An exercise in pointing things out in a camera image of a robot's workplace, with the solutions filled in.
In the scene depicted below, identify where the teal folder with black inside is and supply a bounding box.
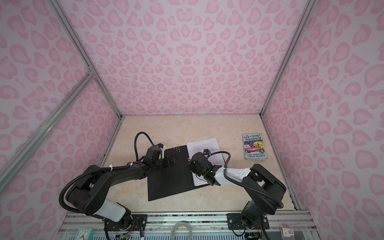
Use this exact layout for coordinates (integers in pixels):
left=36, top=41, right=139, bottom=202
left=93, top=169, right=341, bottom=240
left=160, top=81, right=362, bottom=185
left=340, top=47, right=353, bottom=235
left=147, top=145, right=208, bottom=201

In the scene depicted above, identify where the clear plastic tube loop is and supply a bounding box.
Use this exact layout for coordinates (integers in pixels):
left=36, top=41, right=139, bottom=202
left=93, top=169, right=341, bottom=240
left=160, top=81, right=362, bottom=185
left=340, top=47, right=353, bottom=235
left=170, top=221, right=194, bottom=240

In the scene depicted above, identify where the small green clock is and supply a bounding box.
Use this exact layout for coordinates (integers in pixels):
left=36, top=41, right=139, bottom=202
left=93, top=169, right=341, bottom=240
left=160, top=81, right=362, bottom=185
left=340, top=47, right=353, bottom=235
left=74, top=229, right=95, bottom=240

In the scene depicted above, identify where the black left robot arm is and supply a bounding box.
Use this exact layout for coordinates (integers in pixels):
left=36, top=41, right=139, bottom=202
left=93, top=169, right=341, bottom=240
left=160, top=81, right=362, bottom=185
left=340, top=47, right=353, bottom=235
left=59, top=132, right=179, bottom=226

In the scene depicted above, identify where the left aluminium frame post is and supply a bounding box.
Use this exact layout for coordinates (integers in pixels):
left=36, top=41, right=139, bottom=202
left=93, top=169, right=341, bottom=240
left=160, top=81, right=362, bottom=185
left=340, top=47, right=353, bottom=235
left=47, top=0, right=123, bottom=119

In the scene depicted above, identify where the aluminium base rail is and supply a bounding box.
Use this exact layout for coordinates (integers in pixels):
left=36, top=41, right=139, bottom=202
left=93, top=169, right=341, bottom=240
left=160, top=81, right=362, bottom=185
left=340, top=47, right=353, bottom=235
left=56, top=211, right=320, bottom=240

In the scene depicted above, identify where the right aluminium frame post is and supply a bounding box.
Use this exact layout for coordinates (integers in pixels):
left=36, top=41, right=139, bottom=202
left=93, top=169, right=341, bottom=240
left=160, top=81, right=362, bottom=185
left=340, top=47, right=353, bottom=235
left=260, top=0, right=318, bottom=119

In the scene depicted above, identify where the white paper sheet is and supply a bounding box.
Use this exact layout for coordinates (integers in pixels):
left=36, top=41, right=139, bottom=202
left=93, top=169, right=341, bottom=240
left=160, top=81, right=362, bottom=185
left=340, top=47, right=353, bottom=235
left=186, top=137, right=226, bottom=187

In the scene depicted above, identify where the aluminium frame post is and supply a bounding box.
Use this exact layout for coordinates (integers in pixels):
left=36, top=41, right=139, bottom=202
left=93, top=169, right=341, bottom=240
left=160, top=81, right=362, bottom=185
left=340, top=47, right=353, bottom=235
left=260, top=0, right=318, bottom=119
left=47, top=0, right=123, bottom=119

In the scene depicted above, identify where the red white label packet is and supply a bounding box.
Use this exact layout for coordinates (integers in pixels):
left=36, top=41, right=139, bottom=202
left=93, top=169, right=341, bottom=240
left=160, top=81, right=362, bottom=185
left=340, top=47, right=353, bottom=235
left=280, top=223, right=296, bottom=240

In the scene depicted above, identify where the diagonal aluminium frame bar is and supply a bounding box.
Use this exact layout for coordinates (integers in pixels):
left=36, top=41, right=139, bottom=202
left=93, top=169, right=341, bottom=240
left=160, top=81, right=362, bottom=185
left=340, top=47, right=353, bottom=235
left=1, top=71, right=95, bottom=193

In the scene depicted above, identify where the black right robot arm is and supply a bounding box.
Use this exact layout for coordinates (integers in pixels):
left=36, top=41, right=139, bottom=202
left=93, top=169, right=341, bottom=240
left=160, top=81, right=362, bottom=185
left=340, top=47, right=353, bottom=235
left=188, top=149, right=287, bottom=231

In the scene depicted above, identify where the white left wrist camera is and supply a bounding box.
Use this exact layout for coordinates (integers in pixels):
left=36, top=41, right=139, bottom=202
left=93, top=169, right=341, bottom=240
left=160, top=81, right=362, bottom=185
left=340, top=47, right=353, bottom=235
left=157, top=144, right=166, bottom=159

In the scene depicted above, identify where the treehouse storey book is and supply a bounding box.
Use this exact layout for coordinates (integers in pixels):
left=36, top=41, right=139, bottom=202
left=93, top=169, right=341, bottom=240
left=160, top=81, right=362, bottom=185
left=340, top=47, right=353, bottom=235
left=243, top=134, right=267, bottom=160

